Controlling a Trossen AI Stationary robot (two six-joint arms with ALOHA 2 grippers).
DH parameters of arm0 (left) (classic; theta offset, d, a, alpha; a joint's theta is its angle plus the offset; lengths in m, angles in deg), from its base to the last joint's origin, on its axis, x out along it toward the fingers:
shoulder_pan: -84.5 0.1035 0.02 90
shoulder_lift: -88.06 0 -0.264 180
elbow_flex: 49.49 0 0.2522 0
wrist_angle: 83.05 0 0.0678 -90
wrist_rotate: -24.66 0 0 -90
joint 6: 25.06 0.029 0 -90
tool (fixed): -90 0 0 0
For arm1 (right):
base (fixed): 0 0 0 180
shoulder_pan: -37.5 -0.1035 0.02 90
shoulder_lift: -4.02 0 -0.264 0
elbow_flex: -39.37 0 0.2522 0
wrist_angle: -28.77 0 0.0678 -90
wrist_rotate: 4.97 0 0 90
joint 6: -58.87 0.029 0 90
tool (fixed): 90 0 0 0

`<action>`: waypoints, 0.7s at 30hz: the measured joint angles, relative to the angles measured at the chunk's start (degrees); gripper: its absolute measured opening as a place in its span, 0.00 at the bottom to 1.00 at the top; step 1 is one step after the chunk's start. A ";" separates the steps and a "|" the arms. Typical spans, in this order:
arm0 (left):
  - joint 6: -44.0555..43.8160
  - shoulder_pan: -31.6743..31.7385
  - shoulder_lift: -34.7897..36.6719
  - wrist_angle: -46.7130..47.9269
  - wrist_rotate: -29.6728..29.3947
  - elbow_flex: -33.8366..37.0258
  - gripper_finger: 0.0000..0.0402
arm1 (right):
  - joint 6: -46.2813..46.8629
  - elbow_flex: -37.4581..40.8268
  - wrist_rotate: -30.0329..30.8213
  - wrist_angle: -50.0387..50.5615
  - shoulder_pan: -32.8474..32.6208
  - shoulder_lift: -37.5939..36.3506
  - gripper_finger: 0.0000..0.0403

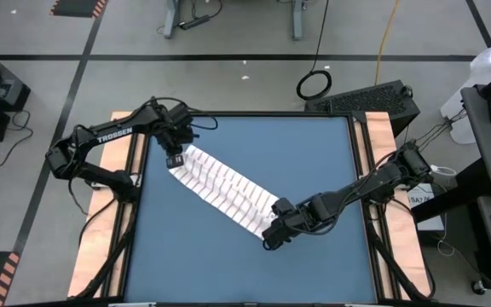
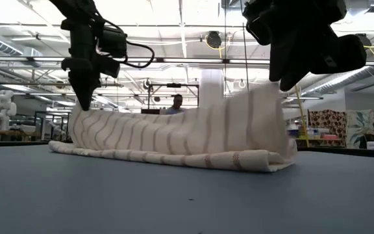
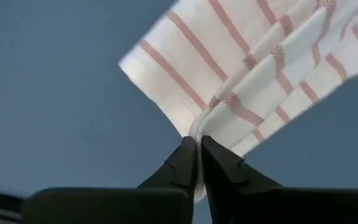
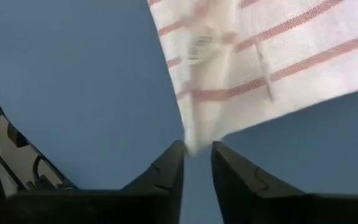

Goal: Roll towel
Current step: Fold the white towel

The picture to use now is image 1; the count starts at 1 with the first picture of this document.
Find white labelled box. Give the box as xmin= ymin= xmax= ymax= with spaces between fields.
xmin=407 ymin=182 xmax=446 ymax=232

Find yellow hanging cable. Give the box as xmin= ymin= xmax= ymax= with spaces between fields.
xmin=373 ymin=0 xmax=401 ymax=86

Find white padded seat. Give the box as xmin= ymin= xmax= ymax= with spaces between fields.
xmin=439 ymin=40 xmax=491 ymax=147

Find black diagonal stand leg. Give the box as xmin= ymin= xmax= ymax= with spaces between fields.
xmin=410 ymin=156 xmax=491 ymax=223

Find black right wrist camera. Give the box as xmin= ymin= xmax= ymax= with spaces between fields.
xmin=270 ymin=196 xmax=297 ymax=218

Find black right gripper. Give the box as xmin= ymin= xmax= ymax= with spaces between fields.
xmin=262 ymin=211 xmax=315 ymax=251

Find grey desk leg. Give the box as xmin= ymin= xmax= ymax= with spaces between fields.
xmin=161 ymin=0 xmax=182 ymax=39
xmin=286 ymin=0 xmax=305 ymax=41

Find black adapter cables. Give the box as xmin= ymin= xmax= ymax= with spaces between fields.
xmin=413 ymin=107 xmax=469 ymax=151

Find white cable yellow plug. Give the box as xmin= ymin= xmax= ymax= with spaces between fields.
xmin=428 ymin=164 xmax=459 ymax=178

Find black computer tower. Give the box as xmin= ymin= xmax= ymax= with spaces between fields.
xmin=303 ymin=79 xmax=422 ymax=138

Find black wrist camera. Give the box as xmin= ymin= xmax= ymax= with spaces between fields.
xmin=166 ymin=102 xmax=195 ymax=130
xmin=270 ymin=196 xmax=297 ymax=218

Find black caster wheel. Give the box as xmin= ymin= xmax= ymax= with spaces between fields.
xmin=471 ymin=278 xmax=488 ymax=297

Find black hanging cable with coil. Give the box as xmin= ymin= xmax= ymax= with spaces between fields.
xmin=295 ymin=0 xmax=333 ymax=102

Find white towel with red stripes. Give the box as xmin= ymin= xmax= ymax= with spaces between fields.
xmin=168 ymin=143 xmax=282 ymax=241

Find light wooden side board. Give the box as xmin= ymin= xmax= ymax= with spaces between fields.
xmin=353 ymin=111 xmax=433 ymax=299
xmin=66 ymin=111 xmax=149 ymax=299

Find black power strip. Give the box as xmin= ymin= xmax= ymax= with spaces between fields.
xmin=177 ymin=14 xmax=211 ymax=32

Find black table frame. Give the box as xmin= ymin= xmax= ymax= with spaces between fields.
xmin=68 ymin=96 xmax=436 ymax=307

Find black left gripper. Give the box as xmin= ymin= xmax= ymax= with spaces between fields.
xmin=155 ymin=123 xmax=198 ymax=170

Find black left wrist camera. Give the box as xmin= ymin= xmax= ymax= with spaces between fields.
xmin=166 ymin=102 xmax=195 ymax=130

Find black floor cable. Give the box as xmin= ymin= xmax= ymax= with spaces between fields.
xmin=0 ymin=109 xmax=35 ymax=169

